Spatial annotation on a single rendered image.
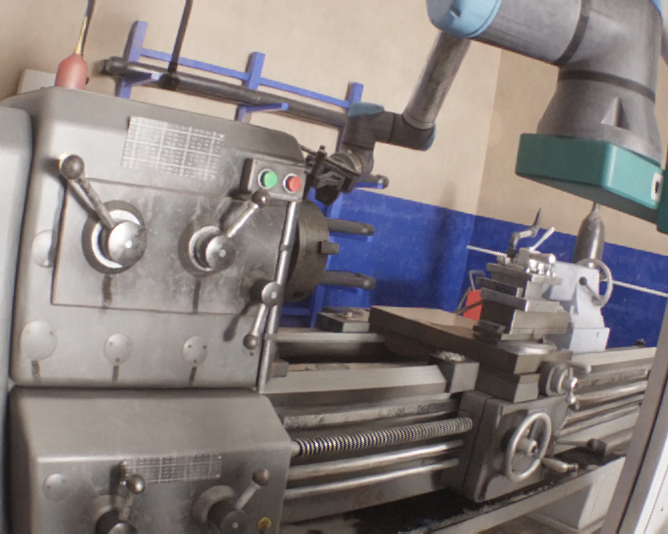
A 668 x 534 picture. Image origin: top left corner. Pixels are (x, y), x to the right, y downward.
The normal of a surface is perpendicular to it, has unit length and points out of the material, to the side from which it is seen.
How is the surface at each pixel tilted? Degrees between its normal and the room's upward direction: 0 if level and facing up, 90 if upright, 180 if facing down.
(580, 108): 70
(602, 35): 116
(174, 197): 90
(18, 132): 46
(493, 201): 90
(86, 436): 32
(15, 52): 90
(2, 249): 90
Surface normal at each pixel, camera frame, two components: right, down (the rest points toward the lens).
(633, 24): 0.17, 0.12
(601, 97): -0.35, -0.33
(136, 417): 0.51, -0.73
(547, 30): 0.00, 0.74
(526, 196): -0.72, -0.07
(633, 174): 0.60, 0.18
